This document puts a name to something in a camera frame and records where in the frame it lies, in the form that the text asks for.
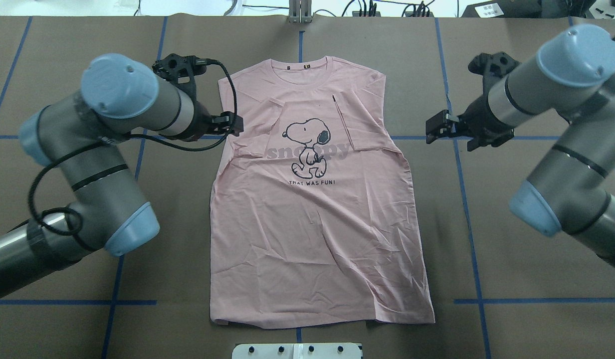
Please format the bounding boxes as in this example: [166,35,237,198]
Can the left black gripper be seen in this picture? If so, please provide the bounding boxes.
[190,102,244,137]

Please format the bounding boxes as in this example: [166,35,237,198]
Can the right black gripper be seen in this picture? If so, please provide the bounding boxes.
[425,97,515,152]

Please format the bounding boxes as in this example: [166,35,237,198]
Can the pink Snoopy t-shirt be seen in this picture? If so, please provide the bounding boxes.
[209,56,435,329]

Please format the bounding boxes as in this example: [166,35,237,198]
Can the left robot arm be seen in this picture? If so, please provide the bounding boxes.
[0,53,243,299]

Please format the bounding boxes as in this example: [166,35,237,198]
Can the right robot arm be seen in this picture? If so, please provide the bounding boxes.
[425,23,615,268]

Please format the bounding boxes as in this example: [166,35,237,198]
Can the black box with label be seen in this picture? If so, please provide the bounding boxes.
[460,0,542,18]

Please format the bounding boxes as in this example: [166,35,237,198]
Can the black power strip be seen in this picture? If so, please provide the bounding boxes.
[375,3,434,17]

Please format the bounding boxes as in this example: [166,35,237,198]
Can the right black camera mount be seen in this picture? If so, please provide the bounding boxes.
[467,52,521,94]

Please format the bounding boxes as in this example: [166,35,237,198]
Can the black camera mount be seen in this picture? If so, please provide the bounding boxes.
[152,54,208,99]
[467,52,521,94]

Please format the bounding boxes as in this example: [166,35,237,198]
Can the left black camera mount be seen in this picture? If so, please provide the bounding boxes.
[152,54,208,99]

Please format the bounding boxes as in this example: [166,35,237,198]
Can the aluminium frame post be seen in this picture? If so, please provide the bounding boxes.
[287,0,313,23]

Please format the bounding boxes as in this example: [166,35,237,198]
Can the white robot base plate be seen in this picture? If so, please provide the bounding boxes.
[231,342,364,359]

